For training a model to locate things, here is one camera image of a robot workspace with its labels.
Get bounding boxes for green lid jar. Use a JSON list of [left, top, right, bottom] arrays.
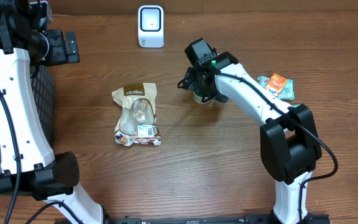
[[192, 90, 211, 105]]

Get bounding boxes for orange tissue pack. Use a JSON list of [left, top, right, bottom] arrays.
[[264, 73, 288, 96]]

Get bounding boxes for brown snack bag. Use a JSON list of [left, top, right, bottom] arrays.
[[112, 83, 162, 147]]

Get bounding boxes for large teal wipes pack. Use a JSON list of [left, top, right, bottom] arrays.
[[257, 76, 295, 101]]

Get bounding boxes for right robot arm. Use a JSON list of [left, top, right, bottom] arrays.
[[178, 49, 329, 223]]

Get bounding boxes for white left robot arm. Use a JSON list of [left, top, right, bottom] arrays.
[[0, 1, 109, 223]]

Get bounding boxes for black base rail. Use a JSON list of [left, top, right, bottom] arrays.
[[112, 213, 331, 224]]

